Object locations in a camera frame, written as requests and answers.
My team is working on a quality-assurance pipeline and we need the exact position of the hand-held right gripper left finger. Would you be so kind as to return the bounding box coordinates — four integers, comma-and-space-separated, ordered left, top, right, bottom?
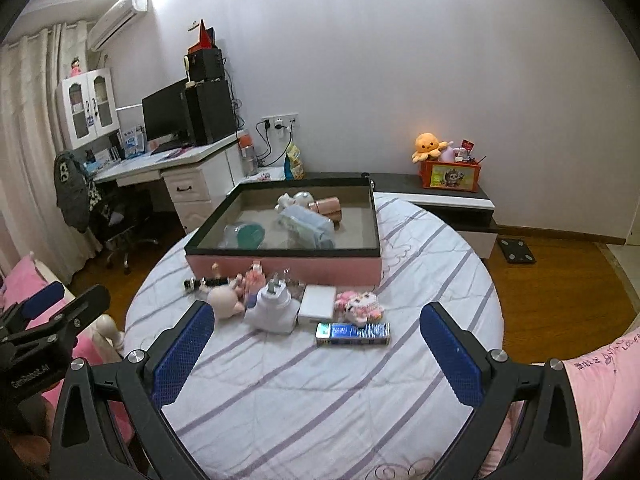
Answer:
50, 301, 216, 480

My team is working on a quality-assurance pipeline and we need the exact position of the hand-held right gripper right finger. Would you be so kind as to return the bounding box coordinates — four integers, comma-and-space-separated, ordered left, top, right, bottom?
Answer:
419, 302, 585, 480

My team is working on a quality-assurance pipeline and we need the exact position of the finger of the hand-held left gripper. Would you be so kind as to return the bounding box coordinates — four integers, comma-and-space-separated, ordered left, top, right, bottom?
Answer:
10, 285, 111, 356
0, 281, 66, 333

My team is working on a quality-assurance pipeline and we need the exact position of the pale pig toy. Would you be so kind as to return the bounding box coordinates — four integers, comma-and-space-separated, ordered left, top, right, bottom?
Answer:
206, 280, 247, 320

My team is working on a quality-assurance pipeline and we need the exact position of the black stick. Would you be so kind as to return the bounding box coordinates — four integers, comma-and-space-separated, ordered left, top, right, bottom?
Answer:
182, 276, 226, 292

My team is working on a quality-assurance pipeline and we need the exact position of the pink doll figure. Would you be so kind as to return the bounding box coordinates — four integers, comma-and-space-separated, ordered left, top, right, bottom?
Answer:
242, 259, 266, 311

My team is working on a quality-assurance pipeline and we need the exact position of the blue flat pack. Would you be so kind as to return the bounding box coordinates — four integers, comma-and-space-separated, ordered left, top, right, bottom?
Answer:
315, 321, 391, 347

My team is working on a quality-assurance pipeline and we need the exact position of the pink block toy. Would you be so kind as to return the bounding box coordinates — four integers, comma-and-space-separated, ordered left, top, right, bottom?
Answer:
334, 290, 385, 326

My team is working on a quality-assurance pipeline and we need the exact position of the pink storage box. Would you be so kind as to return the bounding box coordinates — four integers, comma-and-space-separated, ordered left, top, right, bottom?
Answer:
184, 174, 383, 291

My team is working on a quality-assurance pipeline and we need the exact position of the small clear plastic box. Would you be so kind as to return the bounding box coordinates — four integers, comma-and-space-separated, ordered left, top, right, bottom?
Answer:
272, 270, 307, 301

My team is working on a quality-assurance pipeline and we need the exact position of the white square box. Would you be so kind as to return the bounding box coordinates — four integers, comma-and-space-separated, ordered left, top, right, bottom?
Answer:
297, 285, 337, 325

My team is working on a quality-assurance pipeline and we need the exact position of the pink blanket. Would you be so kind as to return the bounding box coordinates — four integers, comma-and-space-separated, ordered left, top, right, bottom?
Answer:
0, 255, 128, 441

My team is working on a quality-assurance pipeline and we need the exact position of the black office chair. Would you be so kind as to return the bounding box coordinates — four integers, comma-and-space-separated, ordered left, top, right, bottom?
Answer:
90, 185, 161, 276

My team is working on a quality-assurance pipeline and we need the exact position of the grey patterned jacket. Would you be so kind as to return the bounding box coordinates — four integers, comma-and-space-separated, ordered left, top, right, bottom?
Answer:
55, 150, 108, 233

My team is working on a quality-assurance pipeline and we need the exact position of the black floor scale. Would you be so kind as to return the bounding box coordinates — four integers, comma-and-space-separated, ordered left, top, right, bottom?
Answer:
497, 237, 537, 265

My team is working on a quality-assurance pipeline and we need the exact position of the round table striped cloth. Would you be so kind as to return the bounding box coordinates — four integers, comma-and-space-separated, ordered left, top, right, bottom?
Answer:
122, 192, 506, 480

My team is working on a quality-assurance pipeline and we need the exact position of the green lid jar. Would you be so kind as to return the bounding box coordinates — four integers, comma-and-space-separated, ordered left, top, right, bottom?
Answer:
220, 222, 266, 250

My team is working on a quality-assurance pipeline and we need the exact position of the black white low cabinet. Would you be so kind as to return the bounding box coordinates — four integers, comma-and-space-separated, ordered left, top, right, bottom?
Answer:
372, 172, 500, 261

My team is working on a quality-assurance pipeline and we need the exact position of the pink printed quilt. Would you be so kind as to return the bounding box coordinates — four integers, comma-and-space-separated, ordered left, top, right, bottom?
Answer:
480, 327, 640, 480

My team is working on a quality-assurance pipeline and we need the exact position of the white desk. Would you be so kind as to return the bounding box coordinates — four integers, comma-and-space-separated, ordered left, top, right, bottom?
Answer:
92, 130, 248, 236

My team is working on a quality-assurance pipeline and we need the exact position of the cream curtain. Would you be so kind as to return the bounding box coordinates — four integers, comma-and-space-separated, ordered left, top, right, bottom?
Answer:
0, 20, 88, 286

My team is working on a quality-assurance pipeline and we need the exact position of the blue white desk box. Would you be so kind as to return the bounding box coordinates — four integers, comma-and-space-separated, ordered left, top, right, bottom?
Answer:
122, 127, 146, 158

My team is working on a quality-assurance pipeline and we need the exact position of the clear blue container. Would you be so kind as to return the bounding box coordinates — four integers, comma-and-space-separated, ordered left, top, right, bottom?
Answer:
275, 206, 336, 248

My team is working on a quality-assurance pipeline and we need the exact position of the orange toy box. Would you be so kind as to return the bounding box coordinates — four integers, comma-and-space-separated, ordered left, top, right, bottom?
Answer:
419, 156, 482, 193

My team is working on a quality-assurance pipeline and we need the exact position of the black keyboard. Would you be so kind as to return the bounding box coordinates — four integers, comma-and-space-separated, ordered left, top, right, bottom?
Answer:
150, 140, 193, 156

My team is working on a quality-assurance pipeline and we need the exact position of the pink cup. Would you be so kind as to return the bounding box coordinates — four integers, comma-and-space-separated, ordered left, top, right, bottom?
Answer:
307, 197, 343, 223

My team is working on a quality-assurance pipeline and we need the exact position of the white figurine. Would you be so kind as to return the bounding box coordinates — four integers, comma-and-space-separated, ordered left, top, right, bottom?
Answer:
275, 191, 315, 213

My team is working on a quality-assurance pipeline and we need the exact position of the white glass-door cabinet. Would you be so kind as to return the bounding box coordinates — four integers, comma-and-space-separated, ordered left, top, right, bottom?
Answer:
55, 67, 121, 151

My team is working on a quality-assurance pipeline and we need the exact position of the clear water bottle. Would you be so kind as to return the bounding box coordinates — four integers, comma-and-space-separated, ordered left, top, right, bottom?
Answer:
240, 132, 258, 177

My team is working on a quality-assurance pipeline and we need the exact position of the orange octopus plush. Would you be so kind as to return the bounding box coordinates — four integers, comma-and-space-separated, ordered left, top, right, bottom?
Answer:
411, 132, 453, 163

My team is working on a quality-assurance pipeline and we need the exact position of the black computer monitor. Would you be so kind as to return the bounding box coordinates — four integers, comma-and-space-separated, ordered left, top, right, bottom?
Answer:
141, 79, 193, 143

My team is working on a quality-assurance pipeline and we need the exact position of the blue yellow snack bag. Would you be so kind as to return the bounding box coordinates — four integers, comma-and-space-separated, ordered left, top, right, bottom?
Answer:
284, 142, 306, 181

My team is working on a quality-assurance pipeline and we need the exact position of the black computer tower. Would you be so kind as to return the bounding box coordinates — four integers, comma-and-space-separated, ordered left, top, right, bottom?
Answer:
185, 79, 237, 146

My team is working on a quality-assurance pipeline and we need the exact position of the black speaker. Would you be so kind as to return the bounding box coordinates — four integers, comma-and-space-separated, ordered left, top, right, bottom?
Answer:
187, 47, 225, 83

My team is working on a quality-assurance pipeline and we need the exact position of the white air conditioner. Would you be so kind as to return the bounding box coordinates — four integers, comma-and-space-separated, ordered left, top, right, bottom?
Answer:
87, 0, 151, 52

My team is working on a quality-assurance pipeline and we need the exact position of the red triangular box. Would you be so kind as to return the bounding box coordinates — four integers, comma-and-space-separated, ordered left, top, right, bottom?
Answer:
188, 19, 216, 53

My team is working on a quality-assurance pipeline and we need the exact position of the white wall outlet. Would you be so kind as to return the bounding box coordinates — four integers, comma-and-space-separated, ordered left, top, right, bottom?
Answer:
261, 114, 300, 131

